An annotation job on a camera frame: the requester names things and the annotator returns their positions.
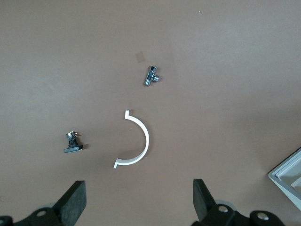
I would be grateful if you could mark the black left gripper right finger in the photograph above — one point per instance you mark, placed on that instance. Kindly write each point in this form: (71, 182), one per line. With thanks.
(203, 200)

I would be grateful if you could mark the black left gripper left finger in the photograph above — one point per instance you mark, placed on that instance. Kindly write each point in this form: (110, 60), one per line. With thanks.
(73, 200)

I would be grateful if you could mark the white drawer cabinet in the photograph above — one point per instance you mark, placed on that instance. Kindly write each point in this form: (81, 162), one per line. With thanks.
(283, 182)

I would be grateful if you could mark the white semicircular pipe clamp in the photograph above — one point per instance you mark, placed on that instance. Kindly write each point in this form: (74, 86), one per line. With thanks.
(147, 141)

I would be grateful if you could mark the chrome angle valve fitting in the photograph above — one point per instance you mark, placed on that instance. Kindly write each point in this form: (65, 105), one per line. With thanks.
(150, 75)

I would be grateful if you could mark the translucent tape patch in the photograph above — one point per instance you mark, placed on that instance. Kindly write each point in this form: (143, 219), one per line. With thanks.
(140, 57)

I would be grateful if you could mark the black switch with metal pins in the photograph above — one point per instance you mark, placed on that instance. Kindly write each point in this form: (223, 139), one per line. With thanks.
(73, 148)

